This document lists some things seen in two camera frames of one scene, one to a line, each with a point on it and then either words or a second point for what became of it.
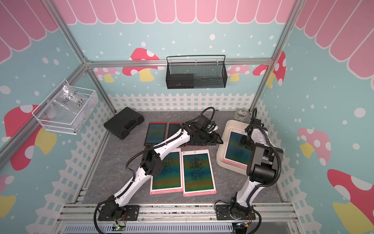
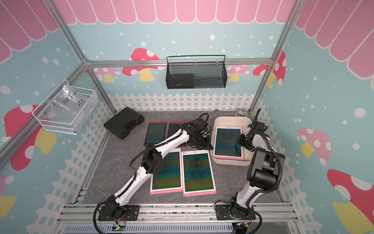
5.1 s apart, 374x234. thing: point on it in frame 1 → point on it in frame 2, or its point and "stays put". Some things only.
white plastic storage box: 237,125 → 246,122
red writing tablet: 173,127 stays put
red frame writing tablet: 156,133 stays put
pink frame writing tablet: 197,175 stays put
